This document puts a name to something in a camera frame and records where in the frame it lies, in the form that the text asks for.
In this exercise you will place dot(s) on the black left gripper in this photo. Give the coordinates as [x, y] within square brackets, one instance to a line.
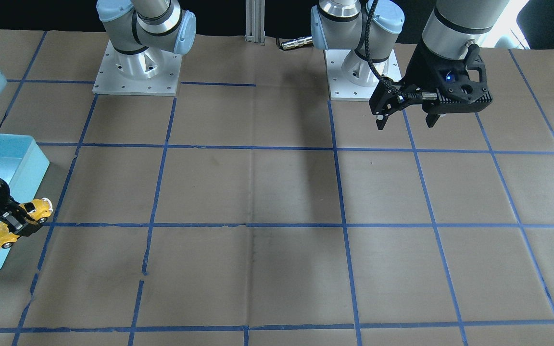
[421, 67]

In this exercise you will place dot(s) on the yellow beetle toy car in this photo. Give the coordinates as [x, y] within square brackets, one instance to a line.
[41, 207]

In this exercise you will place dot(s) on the aluminium frame post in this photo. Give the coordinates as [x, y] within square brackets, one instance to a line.
[254, 16]

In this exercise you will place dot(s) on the light blue plastic bin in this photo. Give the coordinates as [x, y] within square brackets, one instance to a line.
[22, 168]

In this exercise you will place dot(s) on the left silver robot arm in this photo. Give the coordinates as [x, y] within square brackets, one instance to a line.
[372, 30]

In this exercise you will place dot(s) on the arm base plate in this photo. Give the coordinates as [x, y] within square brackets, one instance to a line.
[152, 72]
[349, 77]

